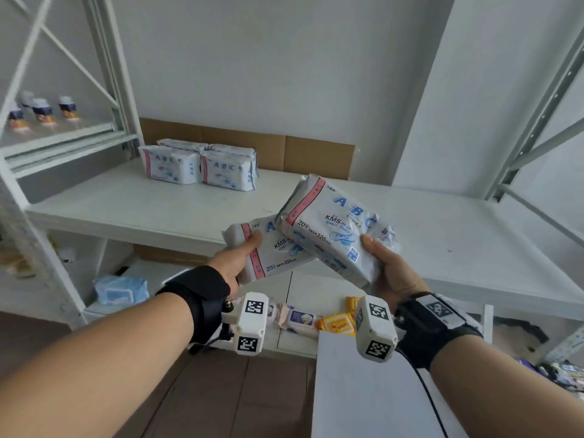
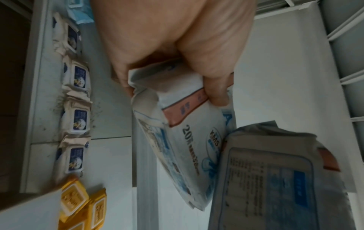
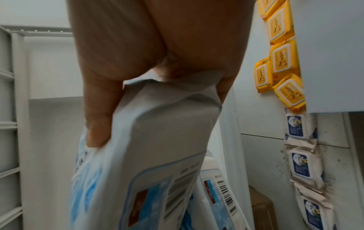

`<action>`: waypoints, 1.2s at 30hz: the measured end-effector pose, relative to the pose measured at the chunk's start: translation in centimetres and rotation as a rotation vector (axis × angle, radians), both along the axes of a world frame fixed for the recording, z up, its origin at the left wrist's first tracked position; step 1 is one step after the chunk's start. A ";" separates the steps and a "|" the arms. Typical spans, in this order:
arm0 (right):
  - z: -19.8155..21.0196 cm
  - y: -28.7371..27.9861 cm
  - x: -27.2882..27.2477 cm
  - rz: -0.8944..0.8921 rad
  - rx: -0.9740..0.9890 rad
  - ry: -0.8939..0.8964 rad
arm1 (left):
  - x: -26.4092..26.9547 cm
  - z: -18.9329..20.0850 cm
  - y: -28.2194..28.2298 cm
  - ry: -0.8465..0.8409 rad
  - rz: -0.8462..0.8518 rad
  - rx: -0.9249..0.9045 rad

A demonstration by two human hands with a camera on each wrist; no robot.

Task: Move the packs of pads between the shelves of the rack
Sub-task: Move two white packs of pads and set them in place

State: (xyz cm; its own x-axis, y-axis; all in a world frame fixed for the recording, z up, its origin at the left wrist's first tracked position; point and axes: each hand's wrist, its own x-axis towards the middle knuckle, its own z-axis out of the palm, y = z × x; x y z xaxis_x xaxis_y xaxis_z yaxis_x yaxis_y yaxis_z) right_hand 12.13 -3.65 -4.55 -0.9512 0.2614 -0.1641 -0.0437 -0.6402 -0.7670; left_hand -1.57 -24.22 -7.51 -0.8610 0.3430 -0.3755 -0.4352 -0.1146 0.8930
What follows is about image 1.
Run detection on light blue wipes pack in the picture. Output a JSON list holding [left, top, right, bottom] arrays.
[[93, 276, 150, 307]]

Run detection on person's left forearm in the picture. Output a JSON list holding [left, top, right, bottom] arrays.
[[0, 291, 195, 438]]

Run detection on person's left hand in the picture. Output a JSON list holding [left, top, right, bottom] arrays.
[[207, 232, 264, 298]]

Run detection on person's right forearm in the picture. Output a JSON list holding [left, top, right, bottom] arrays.
[[431, 335, 584, 438]]

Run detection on person's right hand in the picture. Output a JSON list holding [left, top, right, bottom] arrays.
[[360, 234, 431, 311]]

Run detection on brown cardboard sheet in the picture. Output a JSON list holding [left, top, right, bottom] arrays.
[[139, 117, 356, 181], [132, 243, 212, 268]]

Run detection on white marker plate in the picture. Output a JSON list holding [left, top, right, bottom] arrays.
[[419, 294, 467, 329]]

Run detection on white rectangular board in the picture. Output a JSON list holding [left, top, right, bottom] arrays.
[[311, 330, 468, 438]]

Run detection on white metal shelf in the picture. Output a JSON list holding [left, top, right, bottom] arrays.
[[25, 0, 584, 366], [0, 0, 142, 329]]

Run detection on black wrist strap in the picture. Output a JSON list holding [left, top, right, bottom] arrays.
[[394, 291, 484, 370], [156, 265, 231, 354]]

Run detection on black gold packs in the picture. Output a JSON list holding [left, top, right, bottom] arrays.
[[538, 360, 584, 394]]

